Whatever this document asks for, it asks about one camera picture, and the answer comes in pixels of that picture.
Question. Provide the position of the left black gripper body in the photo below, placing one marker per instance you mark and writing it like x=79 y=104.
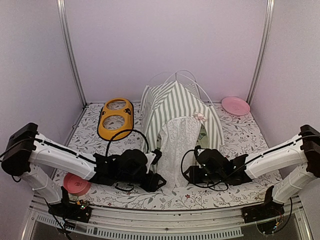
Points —
x=126 y=178

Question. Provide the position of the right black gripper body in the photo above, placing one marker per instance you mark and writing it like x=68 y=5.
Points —
x=214 y=177

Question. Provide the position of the green patterned cushion mat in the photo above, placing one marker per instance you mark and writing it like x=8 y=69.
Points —
x=203 y=137

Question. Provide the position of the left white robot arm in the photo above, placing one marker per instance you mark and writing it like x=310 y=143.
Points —
x=27 y=150

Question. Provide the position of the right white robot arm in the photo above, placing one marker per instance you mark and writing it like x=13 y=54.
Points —
x=302 y=150

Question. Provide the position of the red cat-ear pet bowl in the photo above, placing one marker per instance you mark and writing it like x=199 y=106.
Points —
x=76 y=185

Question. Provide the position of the pink plate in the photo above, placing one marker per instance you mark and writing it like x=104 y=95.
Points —
x=235 y=106

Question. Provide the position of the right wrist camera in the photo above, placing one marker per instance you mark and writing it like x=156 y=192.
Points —
x=197 y=151

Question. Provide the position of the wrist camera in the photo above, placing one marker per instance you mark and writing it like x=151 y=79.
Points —
x=197 y=151
x=152 y=158

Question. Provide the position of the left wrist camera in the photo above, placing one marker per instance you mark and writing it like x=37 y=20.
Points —
x=152 y=158

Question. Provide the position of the front aluminium rail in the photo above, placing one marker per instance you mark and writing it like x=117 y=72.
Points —
x=183 y=215

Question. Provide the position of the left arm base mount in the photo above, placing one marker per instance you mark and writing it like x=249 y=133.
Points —
x=70 y=211

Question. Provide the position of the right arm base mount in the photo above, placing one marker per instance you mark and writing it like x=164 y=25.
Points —
x=262 y=211

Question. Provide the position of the right aluminium frame post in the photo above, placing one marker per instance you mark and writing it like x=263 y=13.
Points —
x=267 y=25

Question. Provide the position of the aluminium frame post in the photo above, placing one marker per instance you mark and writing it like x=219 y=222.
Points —
x=267 y=25
x=61 y=7

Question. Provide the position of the left aluminium frame post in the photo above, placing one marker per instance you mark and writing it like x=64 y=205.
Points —
x=61 y=7

